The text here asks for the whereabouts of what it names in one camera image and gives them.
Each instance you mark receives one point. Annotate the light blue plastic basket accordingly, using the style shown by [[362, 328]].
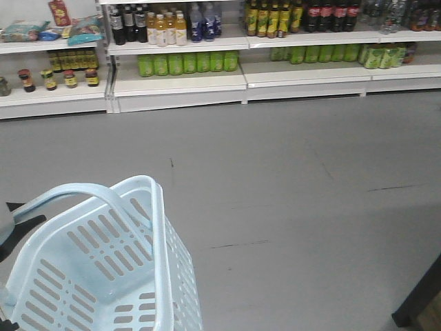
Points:
[[92, 257]]

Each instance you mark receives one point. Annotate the green bottle row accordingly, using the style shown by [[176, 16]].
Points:
[[175, 64]]

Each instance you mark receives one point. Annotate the white store shelf unit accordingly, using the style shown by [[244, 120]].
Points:
[[67, 57]]

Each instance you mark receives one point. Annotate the sauce jar red lid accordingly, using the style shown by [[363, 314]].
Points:
[[27, 80]]

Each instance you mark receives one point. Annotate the black wooden display stand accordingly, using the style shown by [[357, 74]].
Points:
[[418, 299]]

